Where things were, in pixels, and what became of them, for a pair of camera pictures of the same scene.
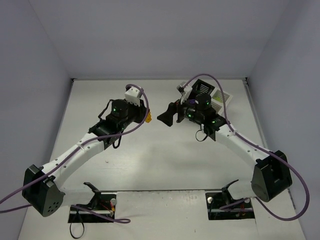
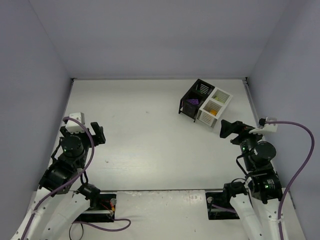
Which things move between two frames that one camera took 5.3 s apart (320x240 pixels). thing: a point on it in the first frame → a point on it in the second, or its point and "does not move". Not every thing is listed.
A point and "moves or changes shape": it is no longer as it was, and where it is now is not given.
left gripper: x=142 y=111 → x=93 y=137
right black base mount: x=221 y=205 does not move
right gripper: x=180 y=113 → x=239 y=130
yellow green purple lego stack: x=148 y=118 moves or changes shape
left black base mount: x=102 y=203 does not move
